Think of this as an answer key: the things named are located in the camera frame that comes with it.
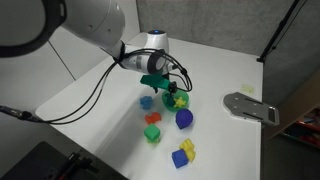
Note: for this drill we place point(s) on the yellow rubber toy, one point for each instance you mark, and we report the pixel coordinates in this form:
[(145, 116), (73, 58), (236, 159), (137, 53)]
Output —
[(188, 146)]

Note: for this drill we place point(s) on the black tripod pole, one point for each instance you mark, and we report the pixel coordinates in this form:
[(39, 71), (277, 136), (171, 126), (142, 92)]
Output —
[(279, 28)]

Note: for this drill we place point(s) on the wooden toy shelf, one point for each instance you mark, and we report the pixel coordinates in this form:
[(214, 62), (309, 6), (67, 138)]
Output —
[(300, 100)]

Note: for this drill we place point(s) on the pale yellow sticky note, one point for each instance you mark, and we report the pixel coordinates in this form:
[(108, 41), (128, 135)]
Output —
[(247, 89)]

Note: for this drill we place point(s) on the green plastic bowl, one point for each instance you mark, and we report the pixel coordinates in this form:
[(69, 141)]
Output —
[(185, 95)]

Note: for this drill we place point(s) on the grey metal mounting plate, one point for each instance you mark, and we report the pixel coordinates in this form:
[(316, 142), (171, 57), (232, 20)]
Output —
[(233, 106)]

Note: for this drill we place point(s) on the light blue rubber toy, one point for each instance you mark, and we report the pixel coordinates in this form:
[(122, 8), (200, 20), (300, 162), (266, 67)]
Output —
[(146, 102)]

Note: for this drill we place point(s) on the black platform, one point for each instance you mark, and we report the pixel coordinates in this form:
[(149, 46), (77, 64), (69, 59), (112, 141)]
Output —
[(30, 163)]

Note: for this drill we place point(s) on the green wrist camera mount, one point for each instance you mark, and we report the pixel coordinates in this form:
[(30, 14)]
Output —
[(154, 81)]

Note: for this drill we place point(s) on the blue soft cube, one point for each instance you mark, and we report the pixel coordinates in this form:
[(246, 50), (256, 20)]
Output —
[(180, 159)]

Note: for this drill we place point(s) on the yellow spiky rubber doll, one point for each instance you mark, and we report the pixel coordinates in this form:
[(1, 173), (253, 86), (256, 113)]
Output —
[(179, 102)]

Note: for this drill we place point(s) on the teal rubber doll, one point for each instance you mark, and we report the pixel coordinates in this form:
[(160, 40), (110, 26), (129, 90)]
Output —
[(168, 100)]

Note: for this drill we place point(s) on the orange rubber toy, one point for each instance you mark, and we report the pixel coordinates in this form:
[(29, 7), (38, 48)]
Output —
[(152, 118)]

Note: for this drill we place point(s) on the black camera stand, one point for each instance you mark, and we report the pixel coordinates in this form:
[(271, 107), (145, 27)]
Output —
[(78, 163)]

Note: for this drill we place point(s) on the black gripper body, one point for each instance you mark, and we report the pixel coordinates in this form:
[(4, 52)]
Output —
[(172, 86)]

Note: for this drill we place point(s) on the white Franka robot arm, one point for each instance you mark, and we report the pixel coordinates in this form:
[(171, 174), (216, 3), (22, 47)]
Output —
[(96, 20)]

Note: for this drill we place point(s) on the purple bumpy ball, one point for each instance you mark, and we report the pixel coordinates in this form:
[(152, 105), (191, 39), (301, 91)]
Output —
[(184, 118)]

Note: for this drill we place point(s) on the green soft cube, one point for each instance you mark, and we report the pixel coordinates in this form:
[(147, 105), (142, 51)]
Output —
[(152, 132)]

